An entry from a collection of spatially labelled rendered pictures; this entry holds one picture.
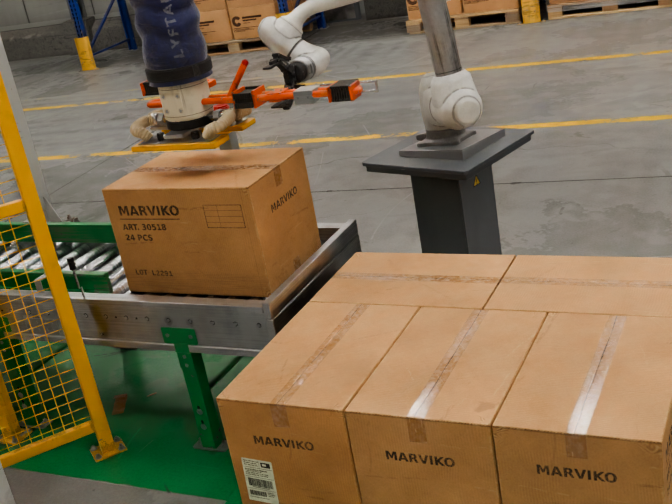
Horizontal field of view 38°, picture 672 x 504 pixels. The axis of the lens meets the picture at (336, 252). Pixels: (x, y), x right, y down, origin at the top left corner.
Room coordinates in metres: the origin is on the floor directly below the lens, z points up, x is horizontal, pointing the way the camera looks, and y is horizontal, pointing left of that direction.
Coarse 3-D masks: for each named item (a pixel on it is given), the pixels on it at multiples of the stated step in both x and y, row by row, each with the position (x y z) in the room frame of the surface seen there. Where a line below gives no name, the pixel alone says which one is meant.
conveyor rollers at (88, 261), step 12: (0, 252) 4.03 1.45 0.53; (12, 252) 3.98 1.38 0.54; (24, 252) 3.93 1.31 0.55; (36, 252) 3.89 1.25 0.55; (60, 252) 3.85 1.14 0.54; (72, 252) 3.80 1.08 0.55; (84, 252) 3.84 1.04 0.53; (96, 252) 3.78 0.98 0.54; (108, 252) 3.72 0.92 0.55; (0, 264) 3.82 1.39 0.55; (12, 264) 3.84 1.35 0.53; (24, 264) 3.79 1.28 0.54; (36, 264) 3.74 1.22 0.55; (60, 264) 3.71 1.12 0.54; (84, 264) 3.69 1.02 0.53; (96, 264) 3.63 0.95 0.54; (108, 264) 3.58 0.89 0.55; (120, 264) 3.61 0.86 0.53; (120, 276) 3.47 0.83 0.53; (120, 288) 3.33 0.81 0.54
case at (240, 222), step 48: (144, 192) 3.17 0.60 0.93; (192, 192) 3.07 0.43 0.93; (240, 192) 2.98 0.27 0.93; (288, 192) 3.18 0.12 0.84; (144, 240) 3.19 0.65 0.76; (192, 240) 3.10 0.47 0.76; (240, 240) 3.00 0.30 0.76; (288, 240) 3.12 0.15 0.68; (144, 288) 3.22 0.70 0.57; (192, 288) 3.12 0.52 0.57; (240, 288) 3.03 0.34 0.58
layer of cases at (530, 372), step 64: (384, 256) 3.16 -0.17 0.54; (448, 256) 3.05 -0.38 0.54; (512, 256) 2.95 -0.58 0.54; (576, 256) 2.86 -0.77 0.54; (320, 320) 2.74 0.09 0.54; (384, 320) 2.66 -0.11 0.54; (448, 320) 2.58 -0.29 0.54; (512, 320) 2.50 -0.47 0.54; (576, 320) 2.43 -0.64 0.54; (640, 320) 2.36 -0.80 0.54; (256, 384) 2.41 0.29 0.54; (320, 384) 2.34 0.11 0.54; (384, 384) 2.28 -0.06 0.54; (448, 384) 2.22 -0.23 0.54; (512, 384) 2.17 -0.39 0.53; (576, 384) 2.10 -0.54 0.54; (640, 384) 2.05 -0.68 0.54; (256, 448) 2.33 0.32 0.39; (320, 448) 2.23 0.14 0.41; (384, 448) 2.14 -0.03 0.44; (448, 448) 2.05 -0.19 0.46; (512, 448) 1.97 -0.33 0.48; (576, 448) 1.89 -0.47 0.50; (640, 448) 1.82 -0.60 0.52
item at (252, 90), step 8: (240, 88) 3.21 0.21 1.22; (248, 88) 3.23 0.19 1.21; (256, 88) 3.15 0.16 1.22; (264, 88) 3.19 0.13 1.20; (232, 96) 3.16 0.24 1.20; (240, 96) 3.14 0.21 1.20; (248, 96) 3.12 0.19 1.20; (240, 104) 3.14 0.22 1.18; (248, 104) 3.13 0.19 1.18; (256, 104) 3.13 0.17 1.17
